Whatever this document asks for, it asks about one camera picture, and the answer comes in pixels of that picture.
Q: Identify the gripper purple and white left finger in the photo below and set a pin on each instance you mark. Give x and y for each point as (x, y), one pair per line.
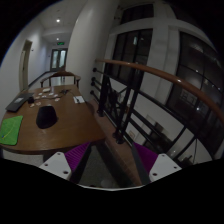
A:
(70, 165)

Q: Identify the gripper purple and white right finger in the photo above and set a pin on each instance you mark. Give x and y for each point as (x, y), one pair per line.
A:
(151, 166)

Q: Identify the black mouse pad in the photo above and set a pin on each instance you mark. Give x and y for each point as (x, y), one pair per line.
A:
(46, 118)

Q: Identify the green cloth mat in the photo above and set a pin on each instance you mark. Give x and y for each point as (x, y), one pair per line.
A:
(9, 130)

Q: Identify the white notepad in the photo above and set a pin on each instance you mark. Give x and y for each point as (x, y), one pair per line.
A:
(79, 99)

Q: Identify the dark laptop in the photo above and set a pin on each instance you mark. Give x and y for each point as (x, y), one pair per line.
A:
(15, 105)

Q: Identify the white card on table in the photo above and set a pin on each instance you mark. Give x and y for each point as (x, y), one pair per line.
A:
(46, 90)

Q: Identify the black metal railing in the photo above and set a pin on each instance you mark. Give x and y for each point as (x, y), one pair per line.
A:
(118, 100)

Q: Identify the wooden chair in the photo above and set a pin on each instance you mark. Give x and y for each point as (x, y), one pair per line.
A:
(61, 74)

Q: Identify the wooden handrail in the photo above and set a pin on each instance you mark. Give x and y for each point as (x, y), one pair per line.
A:
(173, 79)

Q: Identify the double glass door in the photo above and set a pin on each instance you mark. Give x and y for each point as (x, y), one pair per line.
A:
(58, 59)

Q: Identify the beige side door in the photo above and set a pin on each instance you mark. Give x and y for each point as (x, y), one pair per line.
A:
(23, 66)

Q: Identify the large dark window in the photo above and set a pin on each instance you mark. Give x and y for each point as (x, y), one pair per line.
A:
(200, 65)

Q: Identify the green exit sign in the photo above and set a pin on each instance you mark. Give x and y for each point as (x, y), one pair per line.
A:
(60, 43)

